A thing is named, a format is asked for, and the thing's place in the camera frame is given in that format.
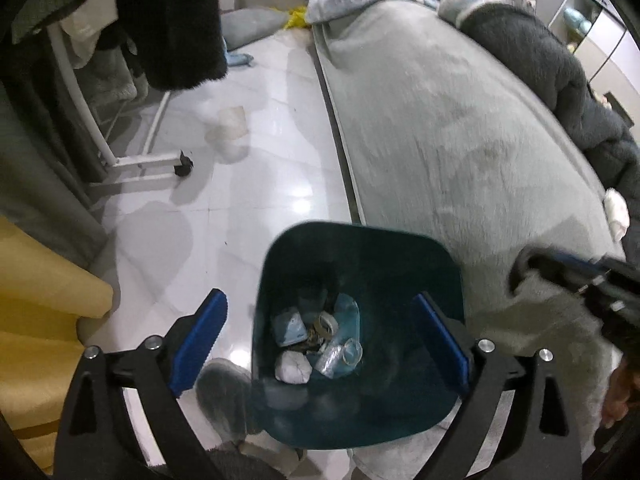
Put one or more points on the brown tape roll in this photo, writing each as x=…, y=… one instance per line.
x=327, y=322

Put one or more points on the bed with grey cover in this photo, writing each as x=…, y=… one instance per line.
x=440, y=150

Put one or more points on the person's right hand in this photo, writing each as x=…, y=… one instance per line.
x=620, y=390

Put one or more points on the white clothes rack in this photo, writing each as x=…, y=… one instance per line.
x=145, y=162

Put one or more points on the light blue plush toy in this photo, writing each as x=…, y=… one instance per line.
x=576, y=17

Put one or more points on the dark teal trash bin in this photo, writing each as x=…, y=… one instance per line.
x=380, y=270

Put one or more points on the grey fluffy garment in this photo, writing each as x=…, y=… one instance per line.
x=107, y=77

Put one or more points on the clear plastic wrapper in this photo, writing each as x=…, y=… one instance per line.
x=330, y=360

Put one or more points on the dark grey fleece blanket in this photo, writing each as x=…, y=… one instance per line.
x=540, y=50

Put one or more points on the white wardrobe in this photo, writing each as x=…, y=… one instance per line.
x=600, y=40

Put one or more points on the blue cloth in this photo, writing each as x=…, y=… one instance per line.
x=239, y=59

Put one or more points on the yellow plastic bag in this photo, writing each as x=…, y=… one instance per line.
x=297, y=17

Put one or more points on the black hanging garment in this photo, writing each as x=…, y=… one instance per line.
x=170, y=20

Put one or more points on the grey plush slipper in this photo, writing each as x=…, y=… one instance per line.
x=225, y=400

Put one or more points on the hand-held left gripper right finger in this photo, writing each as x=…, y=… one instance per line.
x=445, y=340

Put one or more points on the grey curtain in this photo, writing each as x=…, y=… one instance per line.
x=35, y=185

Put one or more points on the white paper ball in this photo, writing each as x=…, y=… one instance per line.
x=292, y=367

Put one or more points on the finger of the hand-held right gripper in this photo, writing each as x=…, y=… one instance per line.
x=565, y=265

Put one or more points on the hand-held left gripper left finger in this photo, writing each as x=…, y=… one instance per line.
x=200, y=340

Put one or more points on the grey pillow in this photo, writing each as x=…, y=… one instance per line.
x=250, y=27

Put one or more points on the yellow cloth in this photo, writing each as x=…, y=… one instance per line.
x=35, y=320

